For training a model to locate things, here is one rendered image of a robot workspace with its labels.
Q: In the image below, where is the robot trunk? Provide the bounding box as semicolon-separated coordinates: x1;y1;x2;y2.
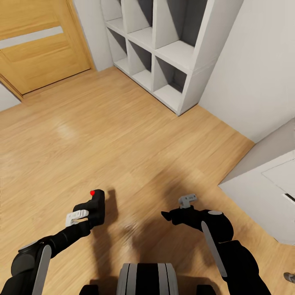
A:
116;263;179;295

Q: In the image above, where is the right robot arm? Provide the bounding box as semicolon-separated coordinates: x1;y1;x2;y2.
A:
161;194;272;295

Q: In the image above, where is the digital camera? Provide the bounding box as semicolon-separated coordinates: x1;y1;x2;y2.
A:
73;189;105;226

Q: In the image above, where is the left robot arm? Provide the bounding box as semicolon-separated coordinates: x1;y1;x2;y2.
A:
0;209;100;295

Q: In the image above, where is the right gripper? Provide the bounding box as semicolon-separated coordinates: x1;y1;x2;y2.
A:
161;205;197;227

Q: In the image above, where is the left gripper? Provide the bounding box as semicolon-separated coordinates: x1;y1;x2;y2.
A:
60;218;100;249

